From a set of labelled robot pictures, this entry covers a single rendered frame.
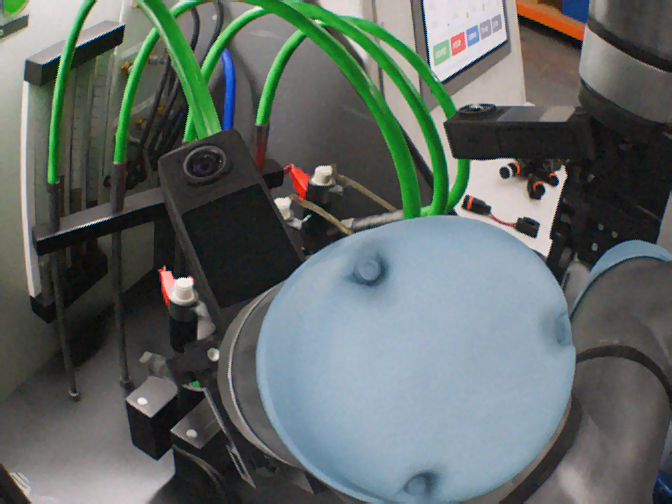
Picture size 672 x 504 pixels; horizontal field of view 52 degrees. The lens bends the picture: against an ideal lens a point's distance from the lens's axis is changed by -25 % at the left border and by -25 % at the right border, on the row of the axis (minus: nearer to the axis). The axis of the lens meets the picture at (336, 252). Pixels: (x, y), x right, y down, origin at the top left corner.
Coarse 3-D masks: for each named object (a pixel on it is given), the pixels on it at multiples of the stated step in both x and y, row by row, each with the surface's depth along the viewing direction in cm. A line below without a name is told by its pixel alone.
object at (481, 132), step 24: (456, 120) 51; (480, 120) 50; (504, 120) 49; (528, 120) 47; (552, 120) 46; (576, 120) 45; (456, 144) 51; (480, 144) 50; (504, 144) 49; (528, 144) 48; (552, 144) 47; (576, 144) 46; (600, 144) 46
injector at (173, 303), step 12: (192, 288) 73; (192, 300) 72; (180, 312) 72; (192, 312) 72; (180, 324) 72; (192, 324) 73; (180, 336) 73; (192, 336) 74; (180, 348) 74; (180, 396) 79; (192, 396) 79; (180, 408) 80; (192, 408) 80; (180, 420) 81
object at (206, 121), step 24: (96, 0) 57; (144, 0) 49; (72, 24) 62; (168, 24) 47; (72, 48) 65; (168, 48) 47; (192, 72) 46; (192, 96) 46; (216, 120) 46; (48, 168) 75
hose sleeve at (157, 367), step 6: (150, 360) 62; (156, 360) 61; (162, 360) 60; (150, 366) 62; (156, 366) 60; (162, 366) 60; (150, 372) 62; (156, 372) 61; (162, 372) 60; (168, 372) 59; (162, 378) 60; (168, 378) 59; (186, 384) 56; (192, 384) 56; (198, 390) 56
